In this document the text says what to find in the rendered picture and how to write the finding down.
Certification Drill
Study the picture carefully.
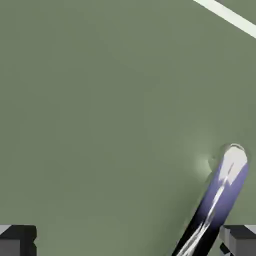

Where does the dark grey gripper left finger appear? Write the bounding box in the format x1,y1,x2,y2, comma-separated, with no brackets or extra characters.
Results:
0,224,38,256

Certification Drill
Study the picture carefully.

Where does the shiny metal door handle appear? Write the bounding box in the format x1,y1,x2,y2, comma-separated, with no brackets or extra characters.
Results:
171,143,250,256

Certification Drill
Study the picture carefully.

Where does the green cabinet door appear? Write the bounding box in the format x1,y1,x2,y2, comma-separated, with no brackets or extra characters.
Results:
0,0,256,256

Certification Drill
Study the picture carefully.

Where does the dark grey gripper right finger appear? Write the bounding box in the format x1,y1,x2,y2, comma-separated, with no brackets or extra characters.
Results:
218,224,256,256

